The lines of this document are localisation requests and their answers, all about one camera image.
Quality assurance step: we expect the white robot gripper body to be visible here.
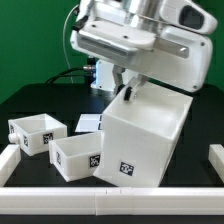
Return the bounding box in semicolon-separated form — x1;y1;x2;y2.
70;0;218;92

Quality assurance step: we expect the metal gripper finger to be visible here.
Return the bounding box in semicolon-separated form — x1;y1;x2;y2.
124;74;148;102
112;65;125;94

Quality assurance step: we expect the white drawer cabinet housing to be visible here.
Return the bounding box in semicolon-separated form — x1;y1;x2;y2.
94;82;192;187

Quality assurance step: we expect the white drawer box without knob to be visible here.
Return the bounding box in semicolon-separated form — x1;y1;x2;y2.
49;131;104;182

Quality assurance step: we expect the white drawer box with knob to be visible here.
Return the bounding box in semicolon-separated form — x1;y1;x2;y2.
8;114;67;156

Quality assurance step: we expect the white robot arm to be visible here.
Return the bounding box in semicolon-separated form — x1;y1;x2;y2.
70;0;218;98

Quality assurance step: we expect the black cable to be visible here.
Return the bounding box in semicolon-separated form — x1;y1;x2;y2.
44;65;98;84

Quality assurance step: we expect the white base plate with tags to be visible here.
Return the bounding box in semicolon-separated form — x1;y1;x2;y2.
75;114;102;132

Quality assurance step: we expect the grey cable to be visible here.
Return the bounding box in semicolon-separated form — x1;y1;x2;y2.
62;5;81;84

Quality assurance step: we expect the white right fence rail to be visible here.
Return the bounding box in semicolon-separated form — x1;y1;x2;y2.
208;144;224;183

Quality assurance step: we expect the white fence rail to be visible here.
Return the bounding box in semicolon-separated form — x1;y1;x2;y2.
208;144;224;183
0;144;21;187
0;187;224;215

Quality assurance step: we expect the white front fence rail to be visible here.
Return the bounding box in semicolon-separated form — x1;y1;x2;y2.
0;187;224;215

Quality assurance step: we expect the white left fence rail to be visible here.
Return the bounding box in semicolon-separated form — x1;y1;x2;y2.
0;144;21;187

